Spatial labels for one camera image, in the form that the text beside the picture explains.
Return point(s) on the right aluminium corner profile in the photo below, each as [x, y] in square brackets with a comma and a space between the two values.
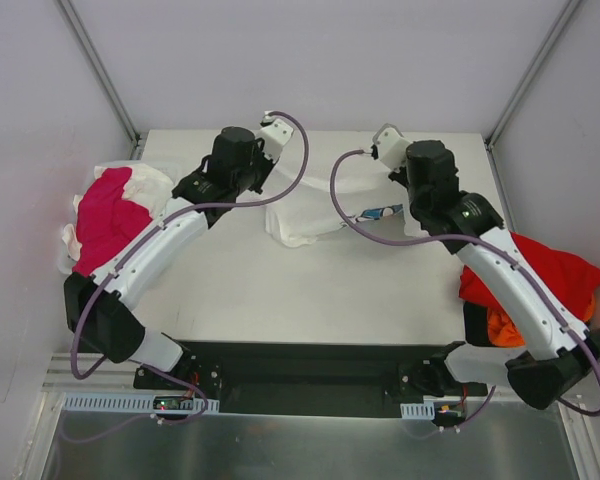
[533, 70]

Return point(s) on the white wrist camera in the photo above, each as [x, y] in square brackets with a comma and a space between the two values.
[389, 147]
[274, 134]

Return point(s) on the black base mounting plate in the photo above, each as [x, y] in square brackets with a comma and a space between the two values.
[358, 381]

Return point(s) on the white laundry basket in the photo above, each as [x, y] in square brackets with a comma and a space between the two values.
[121, 199]

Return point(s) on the left grey cable duct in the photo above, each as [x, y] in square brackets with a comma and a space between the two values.
[138, 403]

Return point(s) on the left aluminium corner profile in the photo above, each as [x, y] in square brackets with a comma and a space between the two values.
[77, 27]

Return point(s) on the right grey cable duct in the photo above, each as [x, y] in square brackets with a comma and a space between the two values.
[424, 411]

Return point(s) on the black folded garment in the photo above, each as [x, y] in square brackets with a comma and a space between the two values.
[476, 325]

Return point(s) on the aluminium front rail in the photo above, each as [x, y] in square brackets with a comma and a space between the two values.
[108, 377]

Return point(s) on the magenta t-shirt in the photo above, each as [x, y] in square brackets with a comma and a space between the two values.
[106, 222]

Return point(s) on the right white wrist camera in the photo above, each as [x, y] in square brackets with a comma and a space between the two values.
[389, 147]

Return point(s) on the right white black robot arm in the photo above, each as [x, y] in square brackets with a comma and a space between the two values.
[559, 349]

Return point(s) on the aluminium corner profile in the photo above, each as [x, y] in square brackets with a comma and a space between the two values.
[533, 70]
[77, 27]

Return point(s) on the red folded t-shirt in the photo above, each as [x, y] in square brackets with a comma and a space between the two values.
[570, 278]

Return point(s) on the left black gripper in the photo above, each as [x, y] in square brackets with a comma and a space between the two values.
[263, 170]

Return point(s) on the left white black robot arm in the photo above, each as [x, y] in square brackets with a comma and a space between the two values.
[99, 306]

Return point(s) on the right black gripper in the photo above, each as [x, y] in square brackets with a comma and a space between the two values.
[400, 176]

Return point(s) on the grey cable duct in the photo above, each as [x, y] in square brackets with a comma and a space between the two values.
[424, 411]
[138, 403]

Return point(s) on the pale pink white garment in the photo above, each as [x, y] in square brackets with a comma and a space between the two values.
[148, 186]

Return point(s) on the white daisy print t-shirt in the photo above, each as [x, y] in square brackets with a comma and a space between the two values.
[363, 190]

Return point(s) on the orange folded t-shirt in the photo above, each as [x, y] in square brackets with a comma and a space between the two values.
[502, 332]

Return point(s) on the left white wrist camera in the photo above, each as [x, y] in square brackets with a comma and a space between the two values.
[274, 134]

